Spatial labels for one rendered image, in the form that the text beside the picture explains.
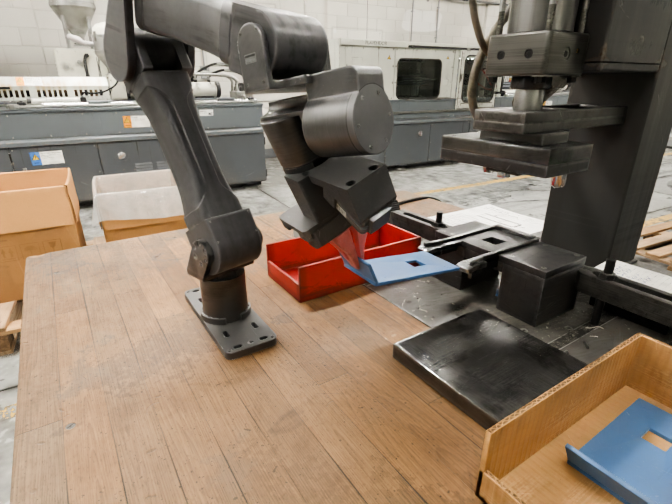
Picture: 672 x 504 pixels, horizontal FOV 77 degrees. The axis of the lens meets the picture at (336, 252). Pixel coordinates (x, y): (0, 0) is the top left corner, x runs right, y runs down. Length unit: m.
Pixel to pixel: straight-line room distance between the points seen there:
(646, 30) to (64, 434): 0.85
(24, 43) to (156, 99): 6.22
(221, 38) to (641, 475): 0.54
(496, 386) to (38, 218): 2.40
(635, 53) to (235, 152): 4.64
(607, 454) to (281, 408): 0.31
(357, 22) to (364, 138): 7.79
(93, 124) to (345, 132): 4.57
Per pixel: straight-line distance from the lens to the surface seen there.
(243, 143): 5.13
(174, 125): 0.58
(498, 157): 0.64
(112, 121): 4.87
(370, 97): 0.37
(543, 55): 0.61
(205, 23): 0.49
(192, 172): 0.56
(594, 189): 0.86
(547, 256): 0.68
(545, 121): 0.64
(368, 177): 0.36
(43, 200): 2.60
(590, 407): 0.52
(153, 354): 0.59
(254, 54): 0.41
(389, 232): 0.83
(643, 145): 0.85
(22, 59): 6.80
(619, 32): 0.70
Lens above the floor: 1.22
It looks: 22 degrees down
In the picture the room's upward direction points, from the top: straight up
